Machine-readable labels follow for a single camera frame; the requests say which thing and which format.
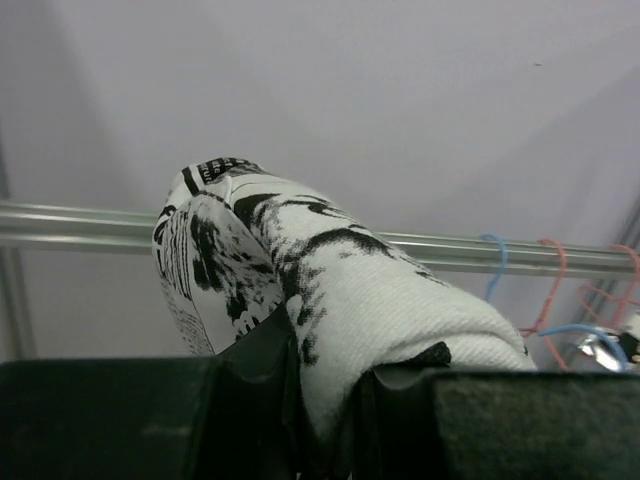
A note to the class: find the black white print trousers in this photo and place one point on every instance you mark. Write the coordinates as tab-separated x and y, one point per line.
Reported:
234	243

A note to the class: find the blue wire hanger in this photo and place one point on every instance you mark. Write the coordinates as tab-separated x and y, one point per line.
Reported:
597	344
504	258

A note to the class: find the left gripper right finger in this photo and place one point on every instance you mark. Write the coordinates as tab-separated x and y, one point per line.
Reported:
413	423

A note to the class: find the aluminium hanging rail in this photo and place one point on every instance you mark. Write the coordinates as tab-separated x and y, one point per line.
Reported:
85	230

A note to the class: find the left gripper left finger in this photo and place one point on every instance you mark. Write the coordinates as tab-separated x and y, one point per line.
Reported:
229	416

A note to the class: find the aluminium frame left post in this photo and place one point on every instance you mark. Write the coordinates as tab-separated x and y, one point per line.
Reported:
15	305

